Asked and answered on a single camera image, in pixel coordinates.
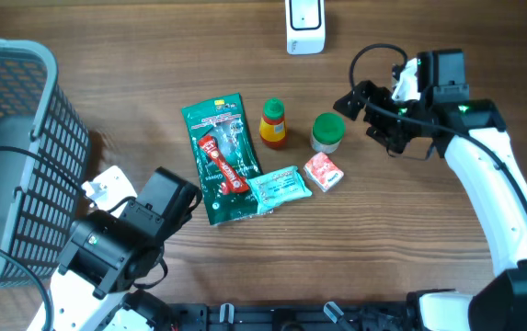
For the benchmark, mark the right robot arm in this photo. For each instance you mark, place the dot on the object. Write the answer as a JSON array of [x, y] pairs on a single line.
[[430, 99]]

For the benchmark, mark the green 3M gloves packet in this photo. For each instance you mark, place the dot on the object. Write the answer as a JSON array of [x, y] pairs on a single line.
[[223, 118]]

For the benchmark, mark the red white small box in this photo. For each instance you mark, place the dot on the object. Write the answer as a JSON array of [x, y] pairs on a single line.
[[323, 171]]

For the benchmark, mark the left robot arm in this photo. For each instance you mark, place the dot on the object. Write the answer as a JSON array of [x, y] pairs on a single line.
[[96, 285]]

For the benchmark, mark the red sauce bottle green cap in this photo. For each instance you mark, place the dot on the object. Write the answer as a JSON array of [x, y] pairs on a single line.
[[272, 127]]

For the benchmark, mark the red white snack packet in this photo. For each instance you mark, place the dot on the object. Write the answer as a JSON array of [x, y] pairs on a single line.
[[233, 183]]

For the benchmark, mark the teal wet wipes pack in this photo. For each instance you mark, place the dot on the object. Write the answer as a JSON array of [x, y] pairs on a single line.
[[275, 188]]

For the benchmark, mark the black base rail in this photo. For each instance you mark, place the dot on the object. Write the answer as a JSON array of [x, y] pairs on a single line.
[[290, 316]]

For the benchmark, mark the white barcode scanner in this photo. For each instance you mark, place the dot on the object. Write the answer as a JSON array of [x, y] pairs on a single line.
[[305, 26]]

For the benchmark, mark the grey mesh shopping basket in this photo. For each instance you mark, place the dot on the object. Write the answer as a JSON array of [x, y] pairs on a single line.
[[44, 149]]

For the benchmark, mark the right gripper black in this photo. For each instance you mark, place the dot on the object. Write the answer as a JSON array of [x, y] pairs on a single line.
[[374, 118]]

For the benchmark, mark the green lid white jar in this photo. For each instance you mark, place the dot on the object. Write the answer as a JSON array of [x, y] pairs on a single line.
[[327, 132]]

